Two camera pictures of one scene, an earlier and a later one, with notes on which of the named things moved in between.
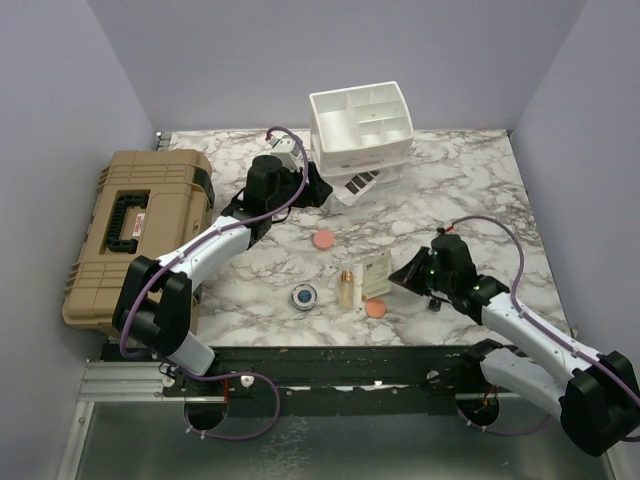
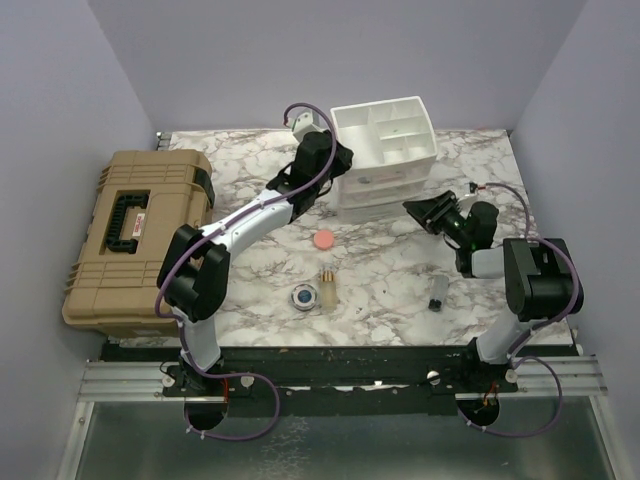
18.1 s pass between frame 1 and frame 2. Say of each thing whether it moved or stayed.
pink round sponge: stayed
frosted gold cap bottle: moved
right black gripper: moved
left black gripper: moved
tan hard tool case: stayed
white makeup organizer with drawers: moved
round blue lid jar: stayed
